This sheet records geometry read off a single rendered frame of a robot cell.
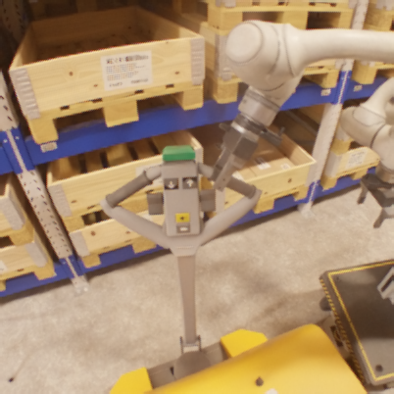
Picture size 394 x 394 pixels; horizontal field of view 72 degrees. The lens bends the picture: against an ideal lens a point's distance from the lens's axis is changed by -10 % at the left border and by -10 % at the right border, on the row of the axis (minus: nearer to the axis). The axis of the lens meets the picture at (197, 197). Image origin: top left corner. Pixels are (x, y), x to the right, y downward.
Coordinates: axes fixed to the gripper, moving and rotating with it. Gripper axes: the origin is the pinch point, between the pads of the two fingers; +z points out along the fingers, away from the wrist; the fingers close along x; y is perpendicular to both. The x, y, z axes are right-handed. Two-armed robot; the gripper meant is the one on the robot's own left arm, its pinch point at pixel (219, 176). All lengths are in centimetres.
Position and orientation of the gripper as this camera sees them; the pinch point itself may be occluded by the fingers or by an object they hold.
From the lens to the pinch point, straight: 78.7
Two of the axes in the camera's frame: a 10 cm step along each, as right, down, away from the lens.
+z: -4.6, 8.1, 3.5
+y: -8.8, -3.8, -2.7
